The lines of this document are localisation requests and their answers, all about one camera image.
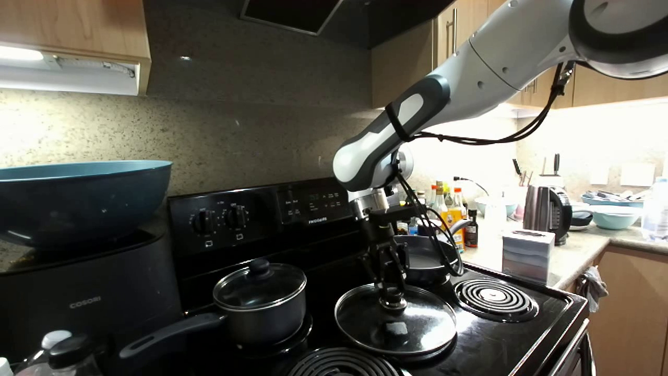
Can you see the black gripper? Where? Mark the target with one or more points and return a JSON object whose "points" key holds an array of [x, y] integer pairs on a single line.
{"points": [[379, 221]]}

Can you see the clear glass pan lid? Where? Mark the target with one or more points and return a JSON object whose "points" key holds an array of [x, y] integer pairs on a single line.
{"points": [[414, 325]]}

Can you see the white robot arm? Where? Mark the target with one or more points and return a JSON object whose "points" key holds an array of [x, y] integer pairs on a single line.
{"points": [[373, 159]]}

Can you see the black frying pan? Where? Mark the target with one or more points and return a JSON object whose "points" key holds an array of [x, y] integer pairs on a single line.
{"points": [[427, 259]]}

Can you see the front left coil burner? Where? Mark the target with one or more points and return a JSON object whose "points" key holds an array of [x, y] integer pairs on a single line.
{"points": [[495, 299]]}

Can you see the small black lidded saucepan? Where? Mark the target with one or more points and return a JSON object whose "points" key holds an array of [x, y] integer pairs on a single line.
{"points": [[260, 304]]}

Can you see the black electric stove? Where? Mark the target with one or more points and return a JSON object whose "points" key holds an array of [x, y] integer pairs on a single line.
{"points": [[311, 226]]}

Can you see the black electric kettle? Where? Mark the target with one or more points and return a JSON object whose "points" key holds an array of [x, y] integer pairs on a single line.
{"points": [[548, 206]]}

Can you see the wooden upper cabinet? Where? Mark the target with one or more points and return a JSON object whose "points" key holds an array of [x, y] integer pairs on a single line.
{"points": [[483, 54]]}

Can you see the black countertop appliance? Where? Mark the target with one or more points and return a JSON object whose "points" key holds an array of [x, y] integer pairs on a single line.
{"points": [[112, 293]]}

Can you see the blue bowl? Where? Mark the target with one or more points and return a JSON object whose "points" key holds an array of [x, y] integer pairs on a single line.
{"points": [[79, 204]]}

